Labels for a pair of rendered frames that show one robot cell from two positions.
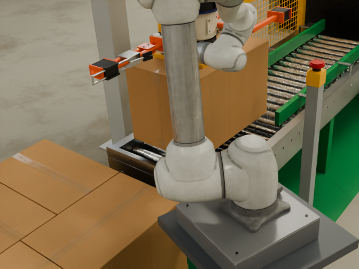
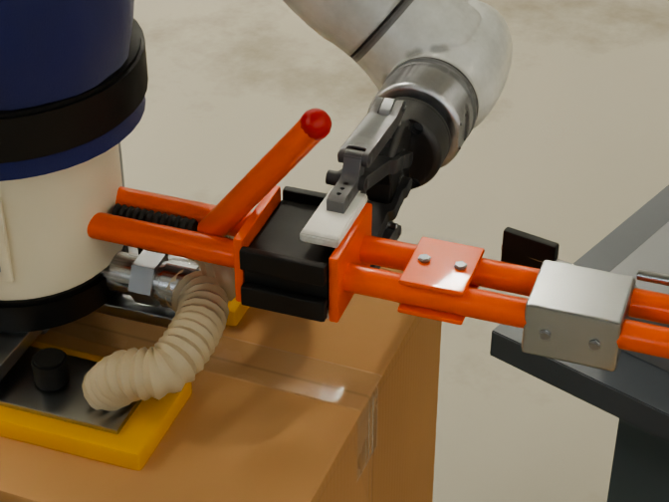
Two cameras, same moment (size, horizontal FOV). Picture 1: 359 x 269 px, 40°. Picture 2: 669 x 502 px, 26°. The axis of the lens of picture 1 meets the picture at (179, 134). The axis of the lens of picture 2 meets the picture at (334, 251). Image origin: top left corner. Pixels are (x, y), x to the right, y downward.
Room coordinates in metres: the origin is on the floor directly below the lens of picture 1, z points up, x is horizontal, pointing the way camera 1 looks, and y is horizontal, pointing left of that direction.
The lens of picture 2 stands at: (2.36, 0.91, 1.84)
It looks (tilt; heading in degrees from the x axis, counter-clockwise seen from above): 35 degrees down; 249
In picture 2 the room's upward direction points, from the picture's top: straight up
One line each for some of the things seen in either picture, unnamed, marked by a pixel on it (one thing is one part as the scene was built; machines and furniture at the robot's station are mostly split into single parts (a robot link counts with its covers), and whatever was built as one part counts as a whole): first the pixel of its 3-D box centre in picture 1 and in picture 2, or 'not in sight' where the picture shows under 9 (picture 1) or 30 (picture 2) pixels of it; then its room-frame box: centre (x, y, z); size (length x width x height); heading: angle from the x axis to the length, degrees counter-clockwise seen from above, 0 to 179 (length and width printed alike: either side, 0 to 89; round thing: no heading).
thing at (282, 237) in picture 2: (163, 41); (304, 252); (2.05, 0.04, 1.20); 0.10 x 0.08 x 0.06; 50
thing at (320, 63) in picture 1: (317, 65); not in sight; (2.08, -0.65, 1.02); 0.07 x 0.07 x 0.04
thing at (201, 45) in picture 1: (203, 53); (420, 118); (1.88, -0.12, 1.20); 0.09 x 0.06 x 0.09; 139
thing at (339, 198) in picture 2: not in sight; (345, 179); (2.01, 0.03, 1.25); 0.05 x 0.01 x 0.03; 49
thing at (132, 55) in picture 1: (129, 58); (578, 314); (1.88, 0.18, 1.20); 0.07 x 0.07 x 0.04; 50
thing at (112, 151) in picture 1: (159, 171); not in sight; (1.97, 0.11, 0.58); 0.70 x 0.03 x 0.06; 49
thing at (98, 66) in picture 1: (103, 69); not in sight; (1.78, 0.27, 1.20); 0.08 x 0.07 x 0.05; 140
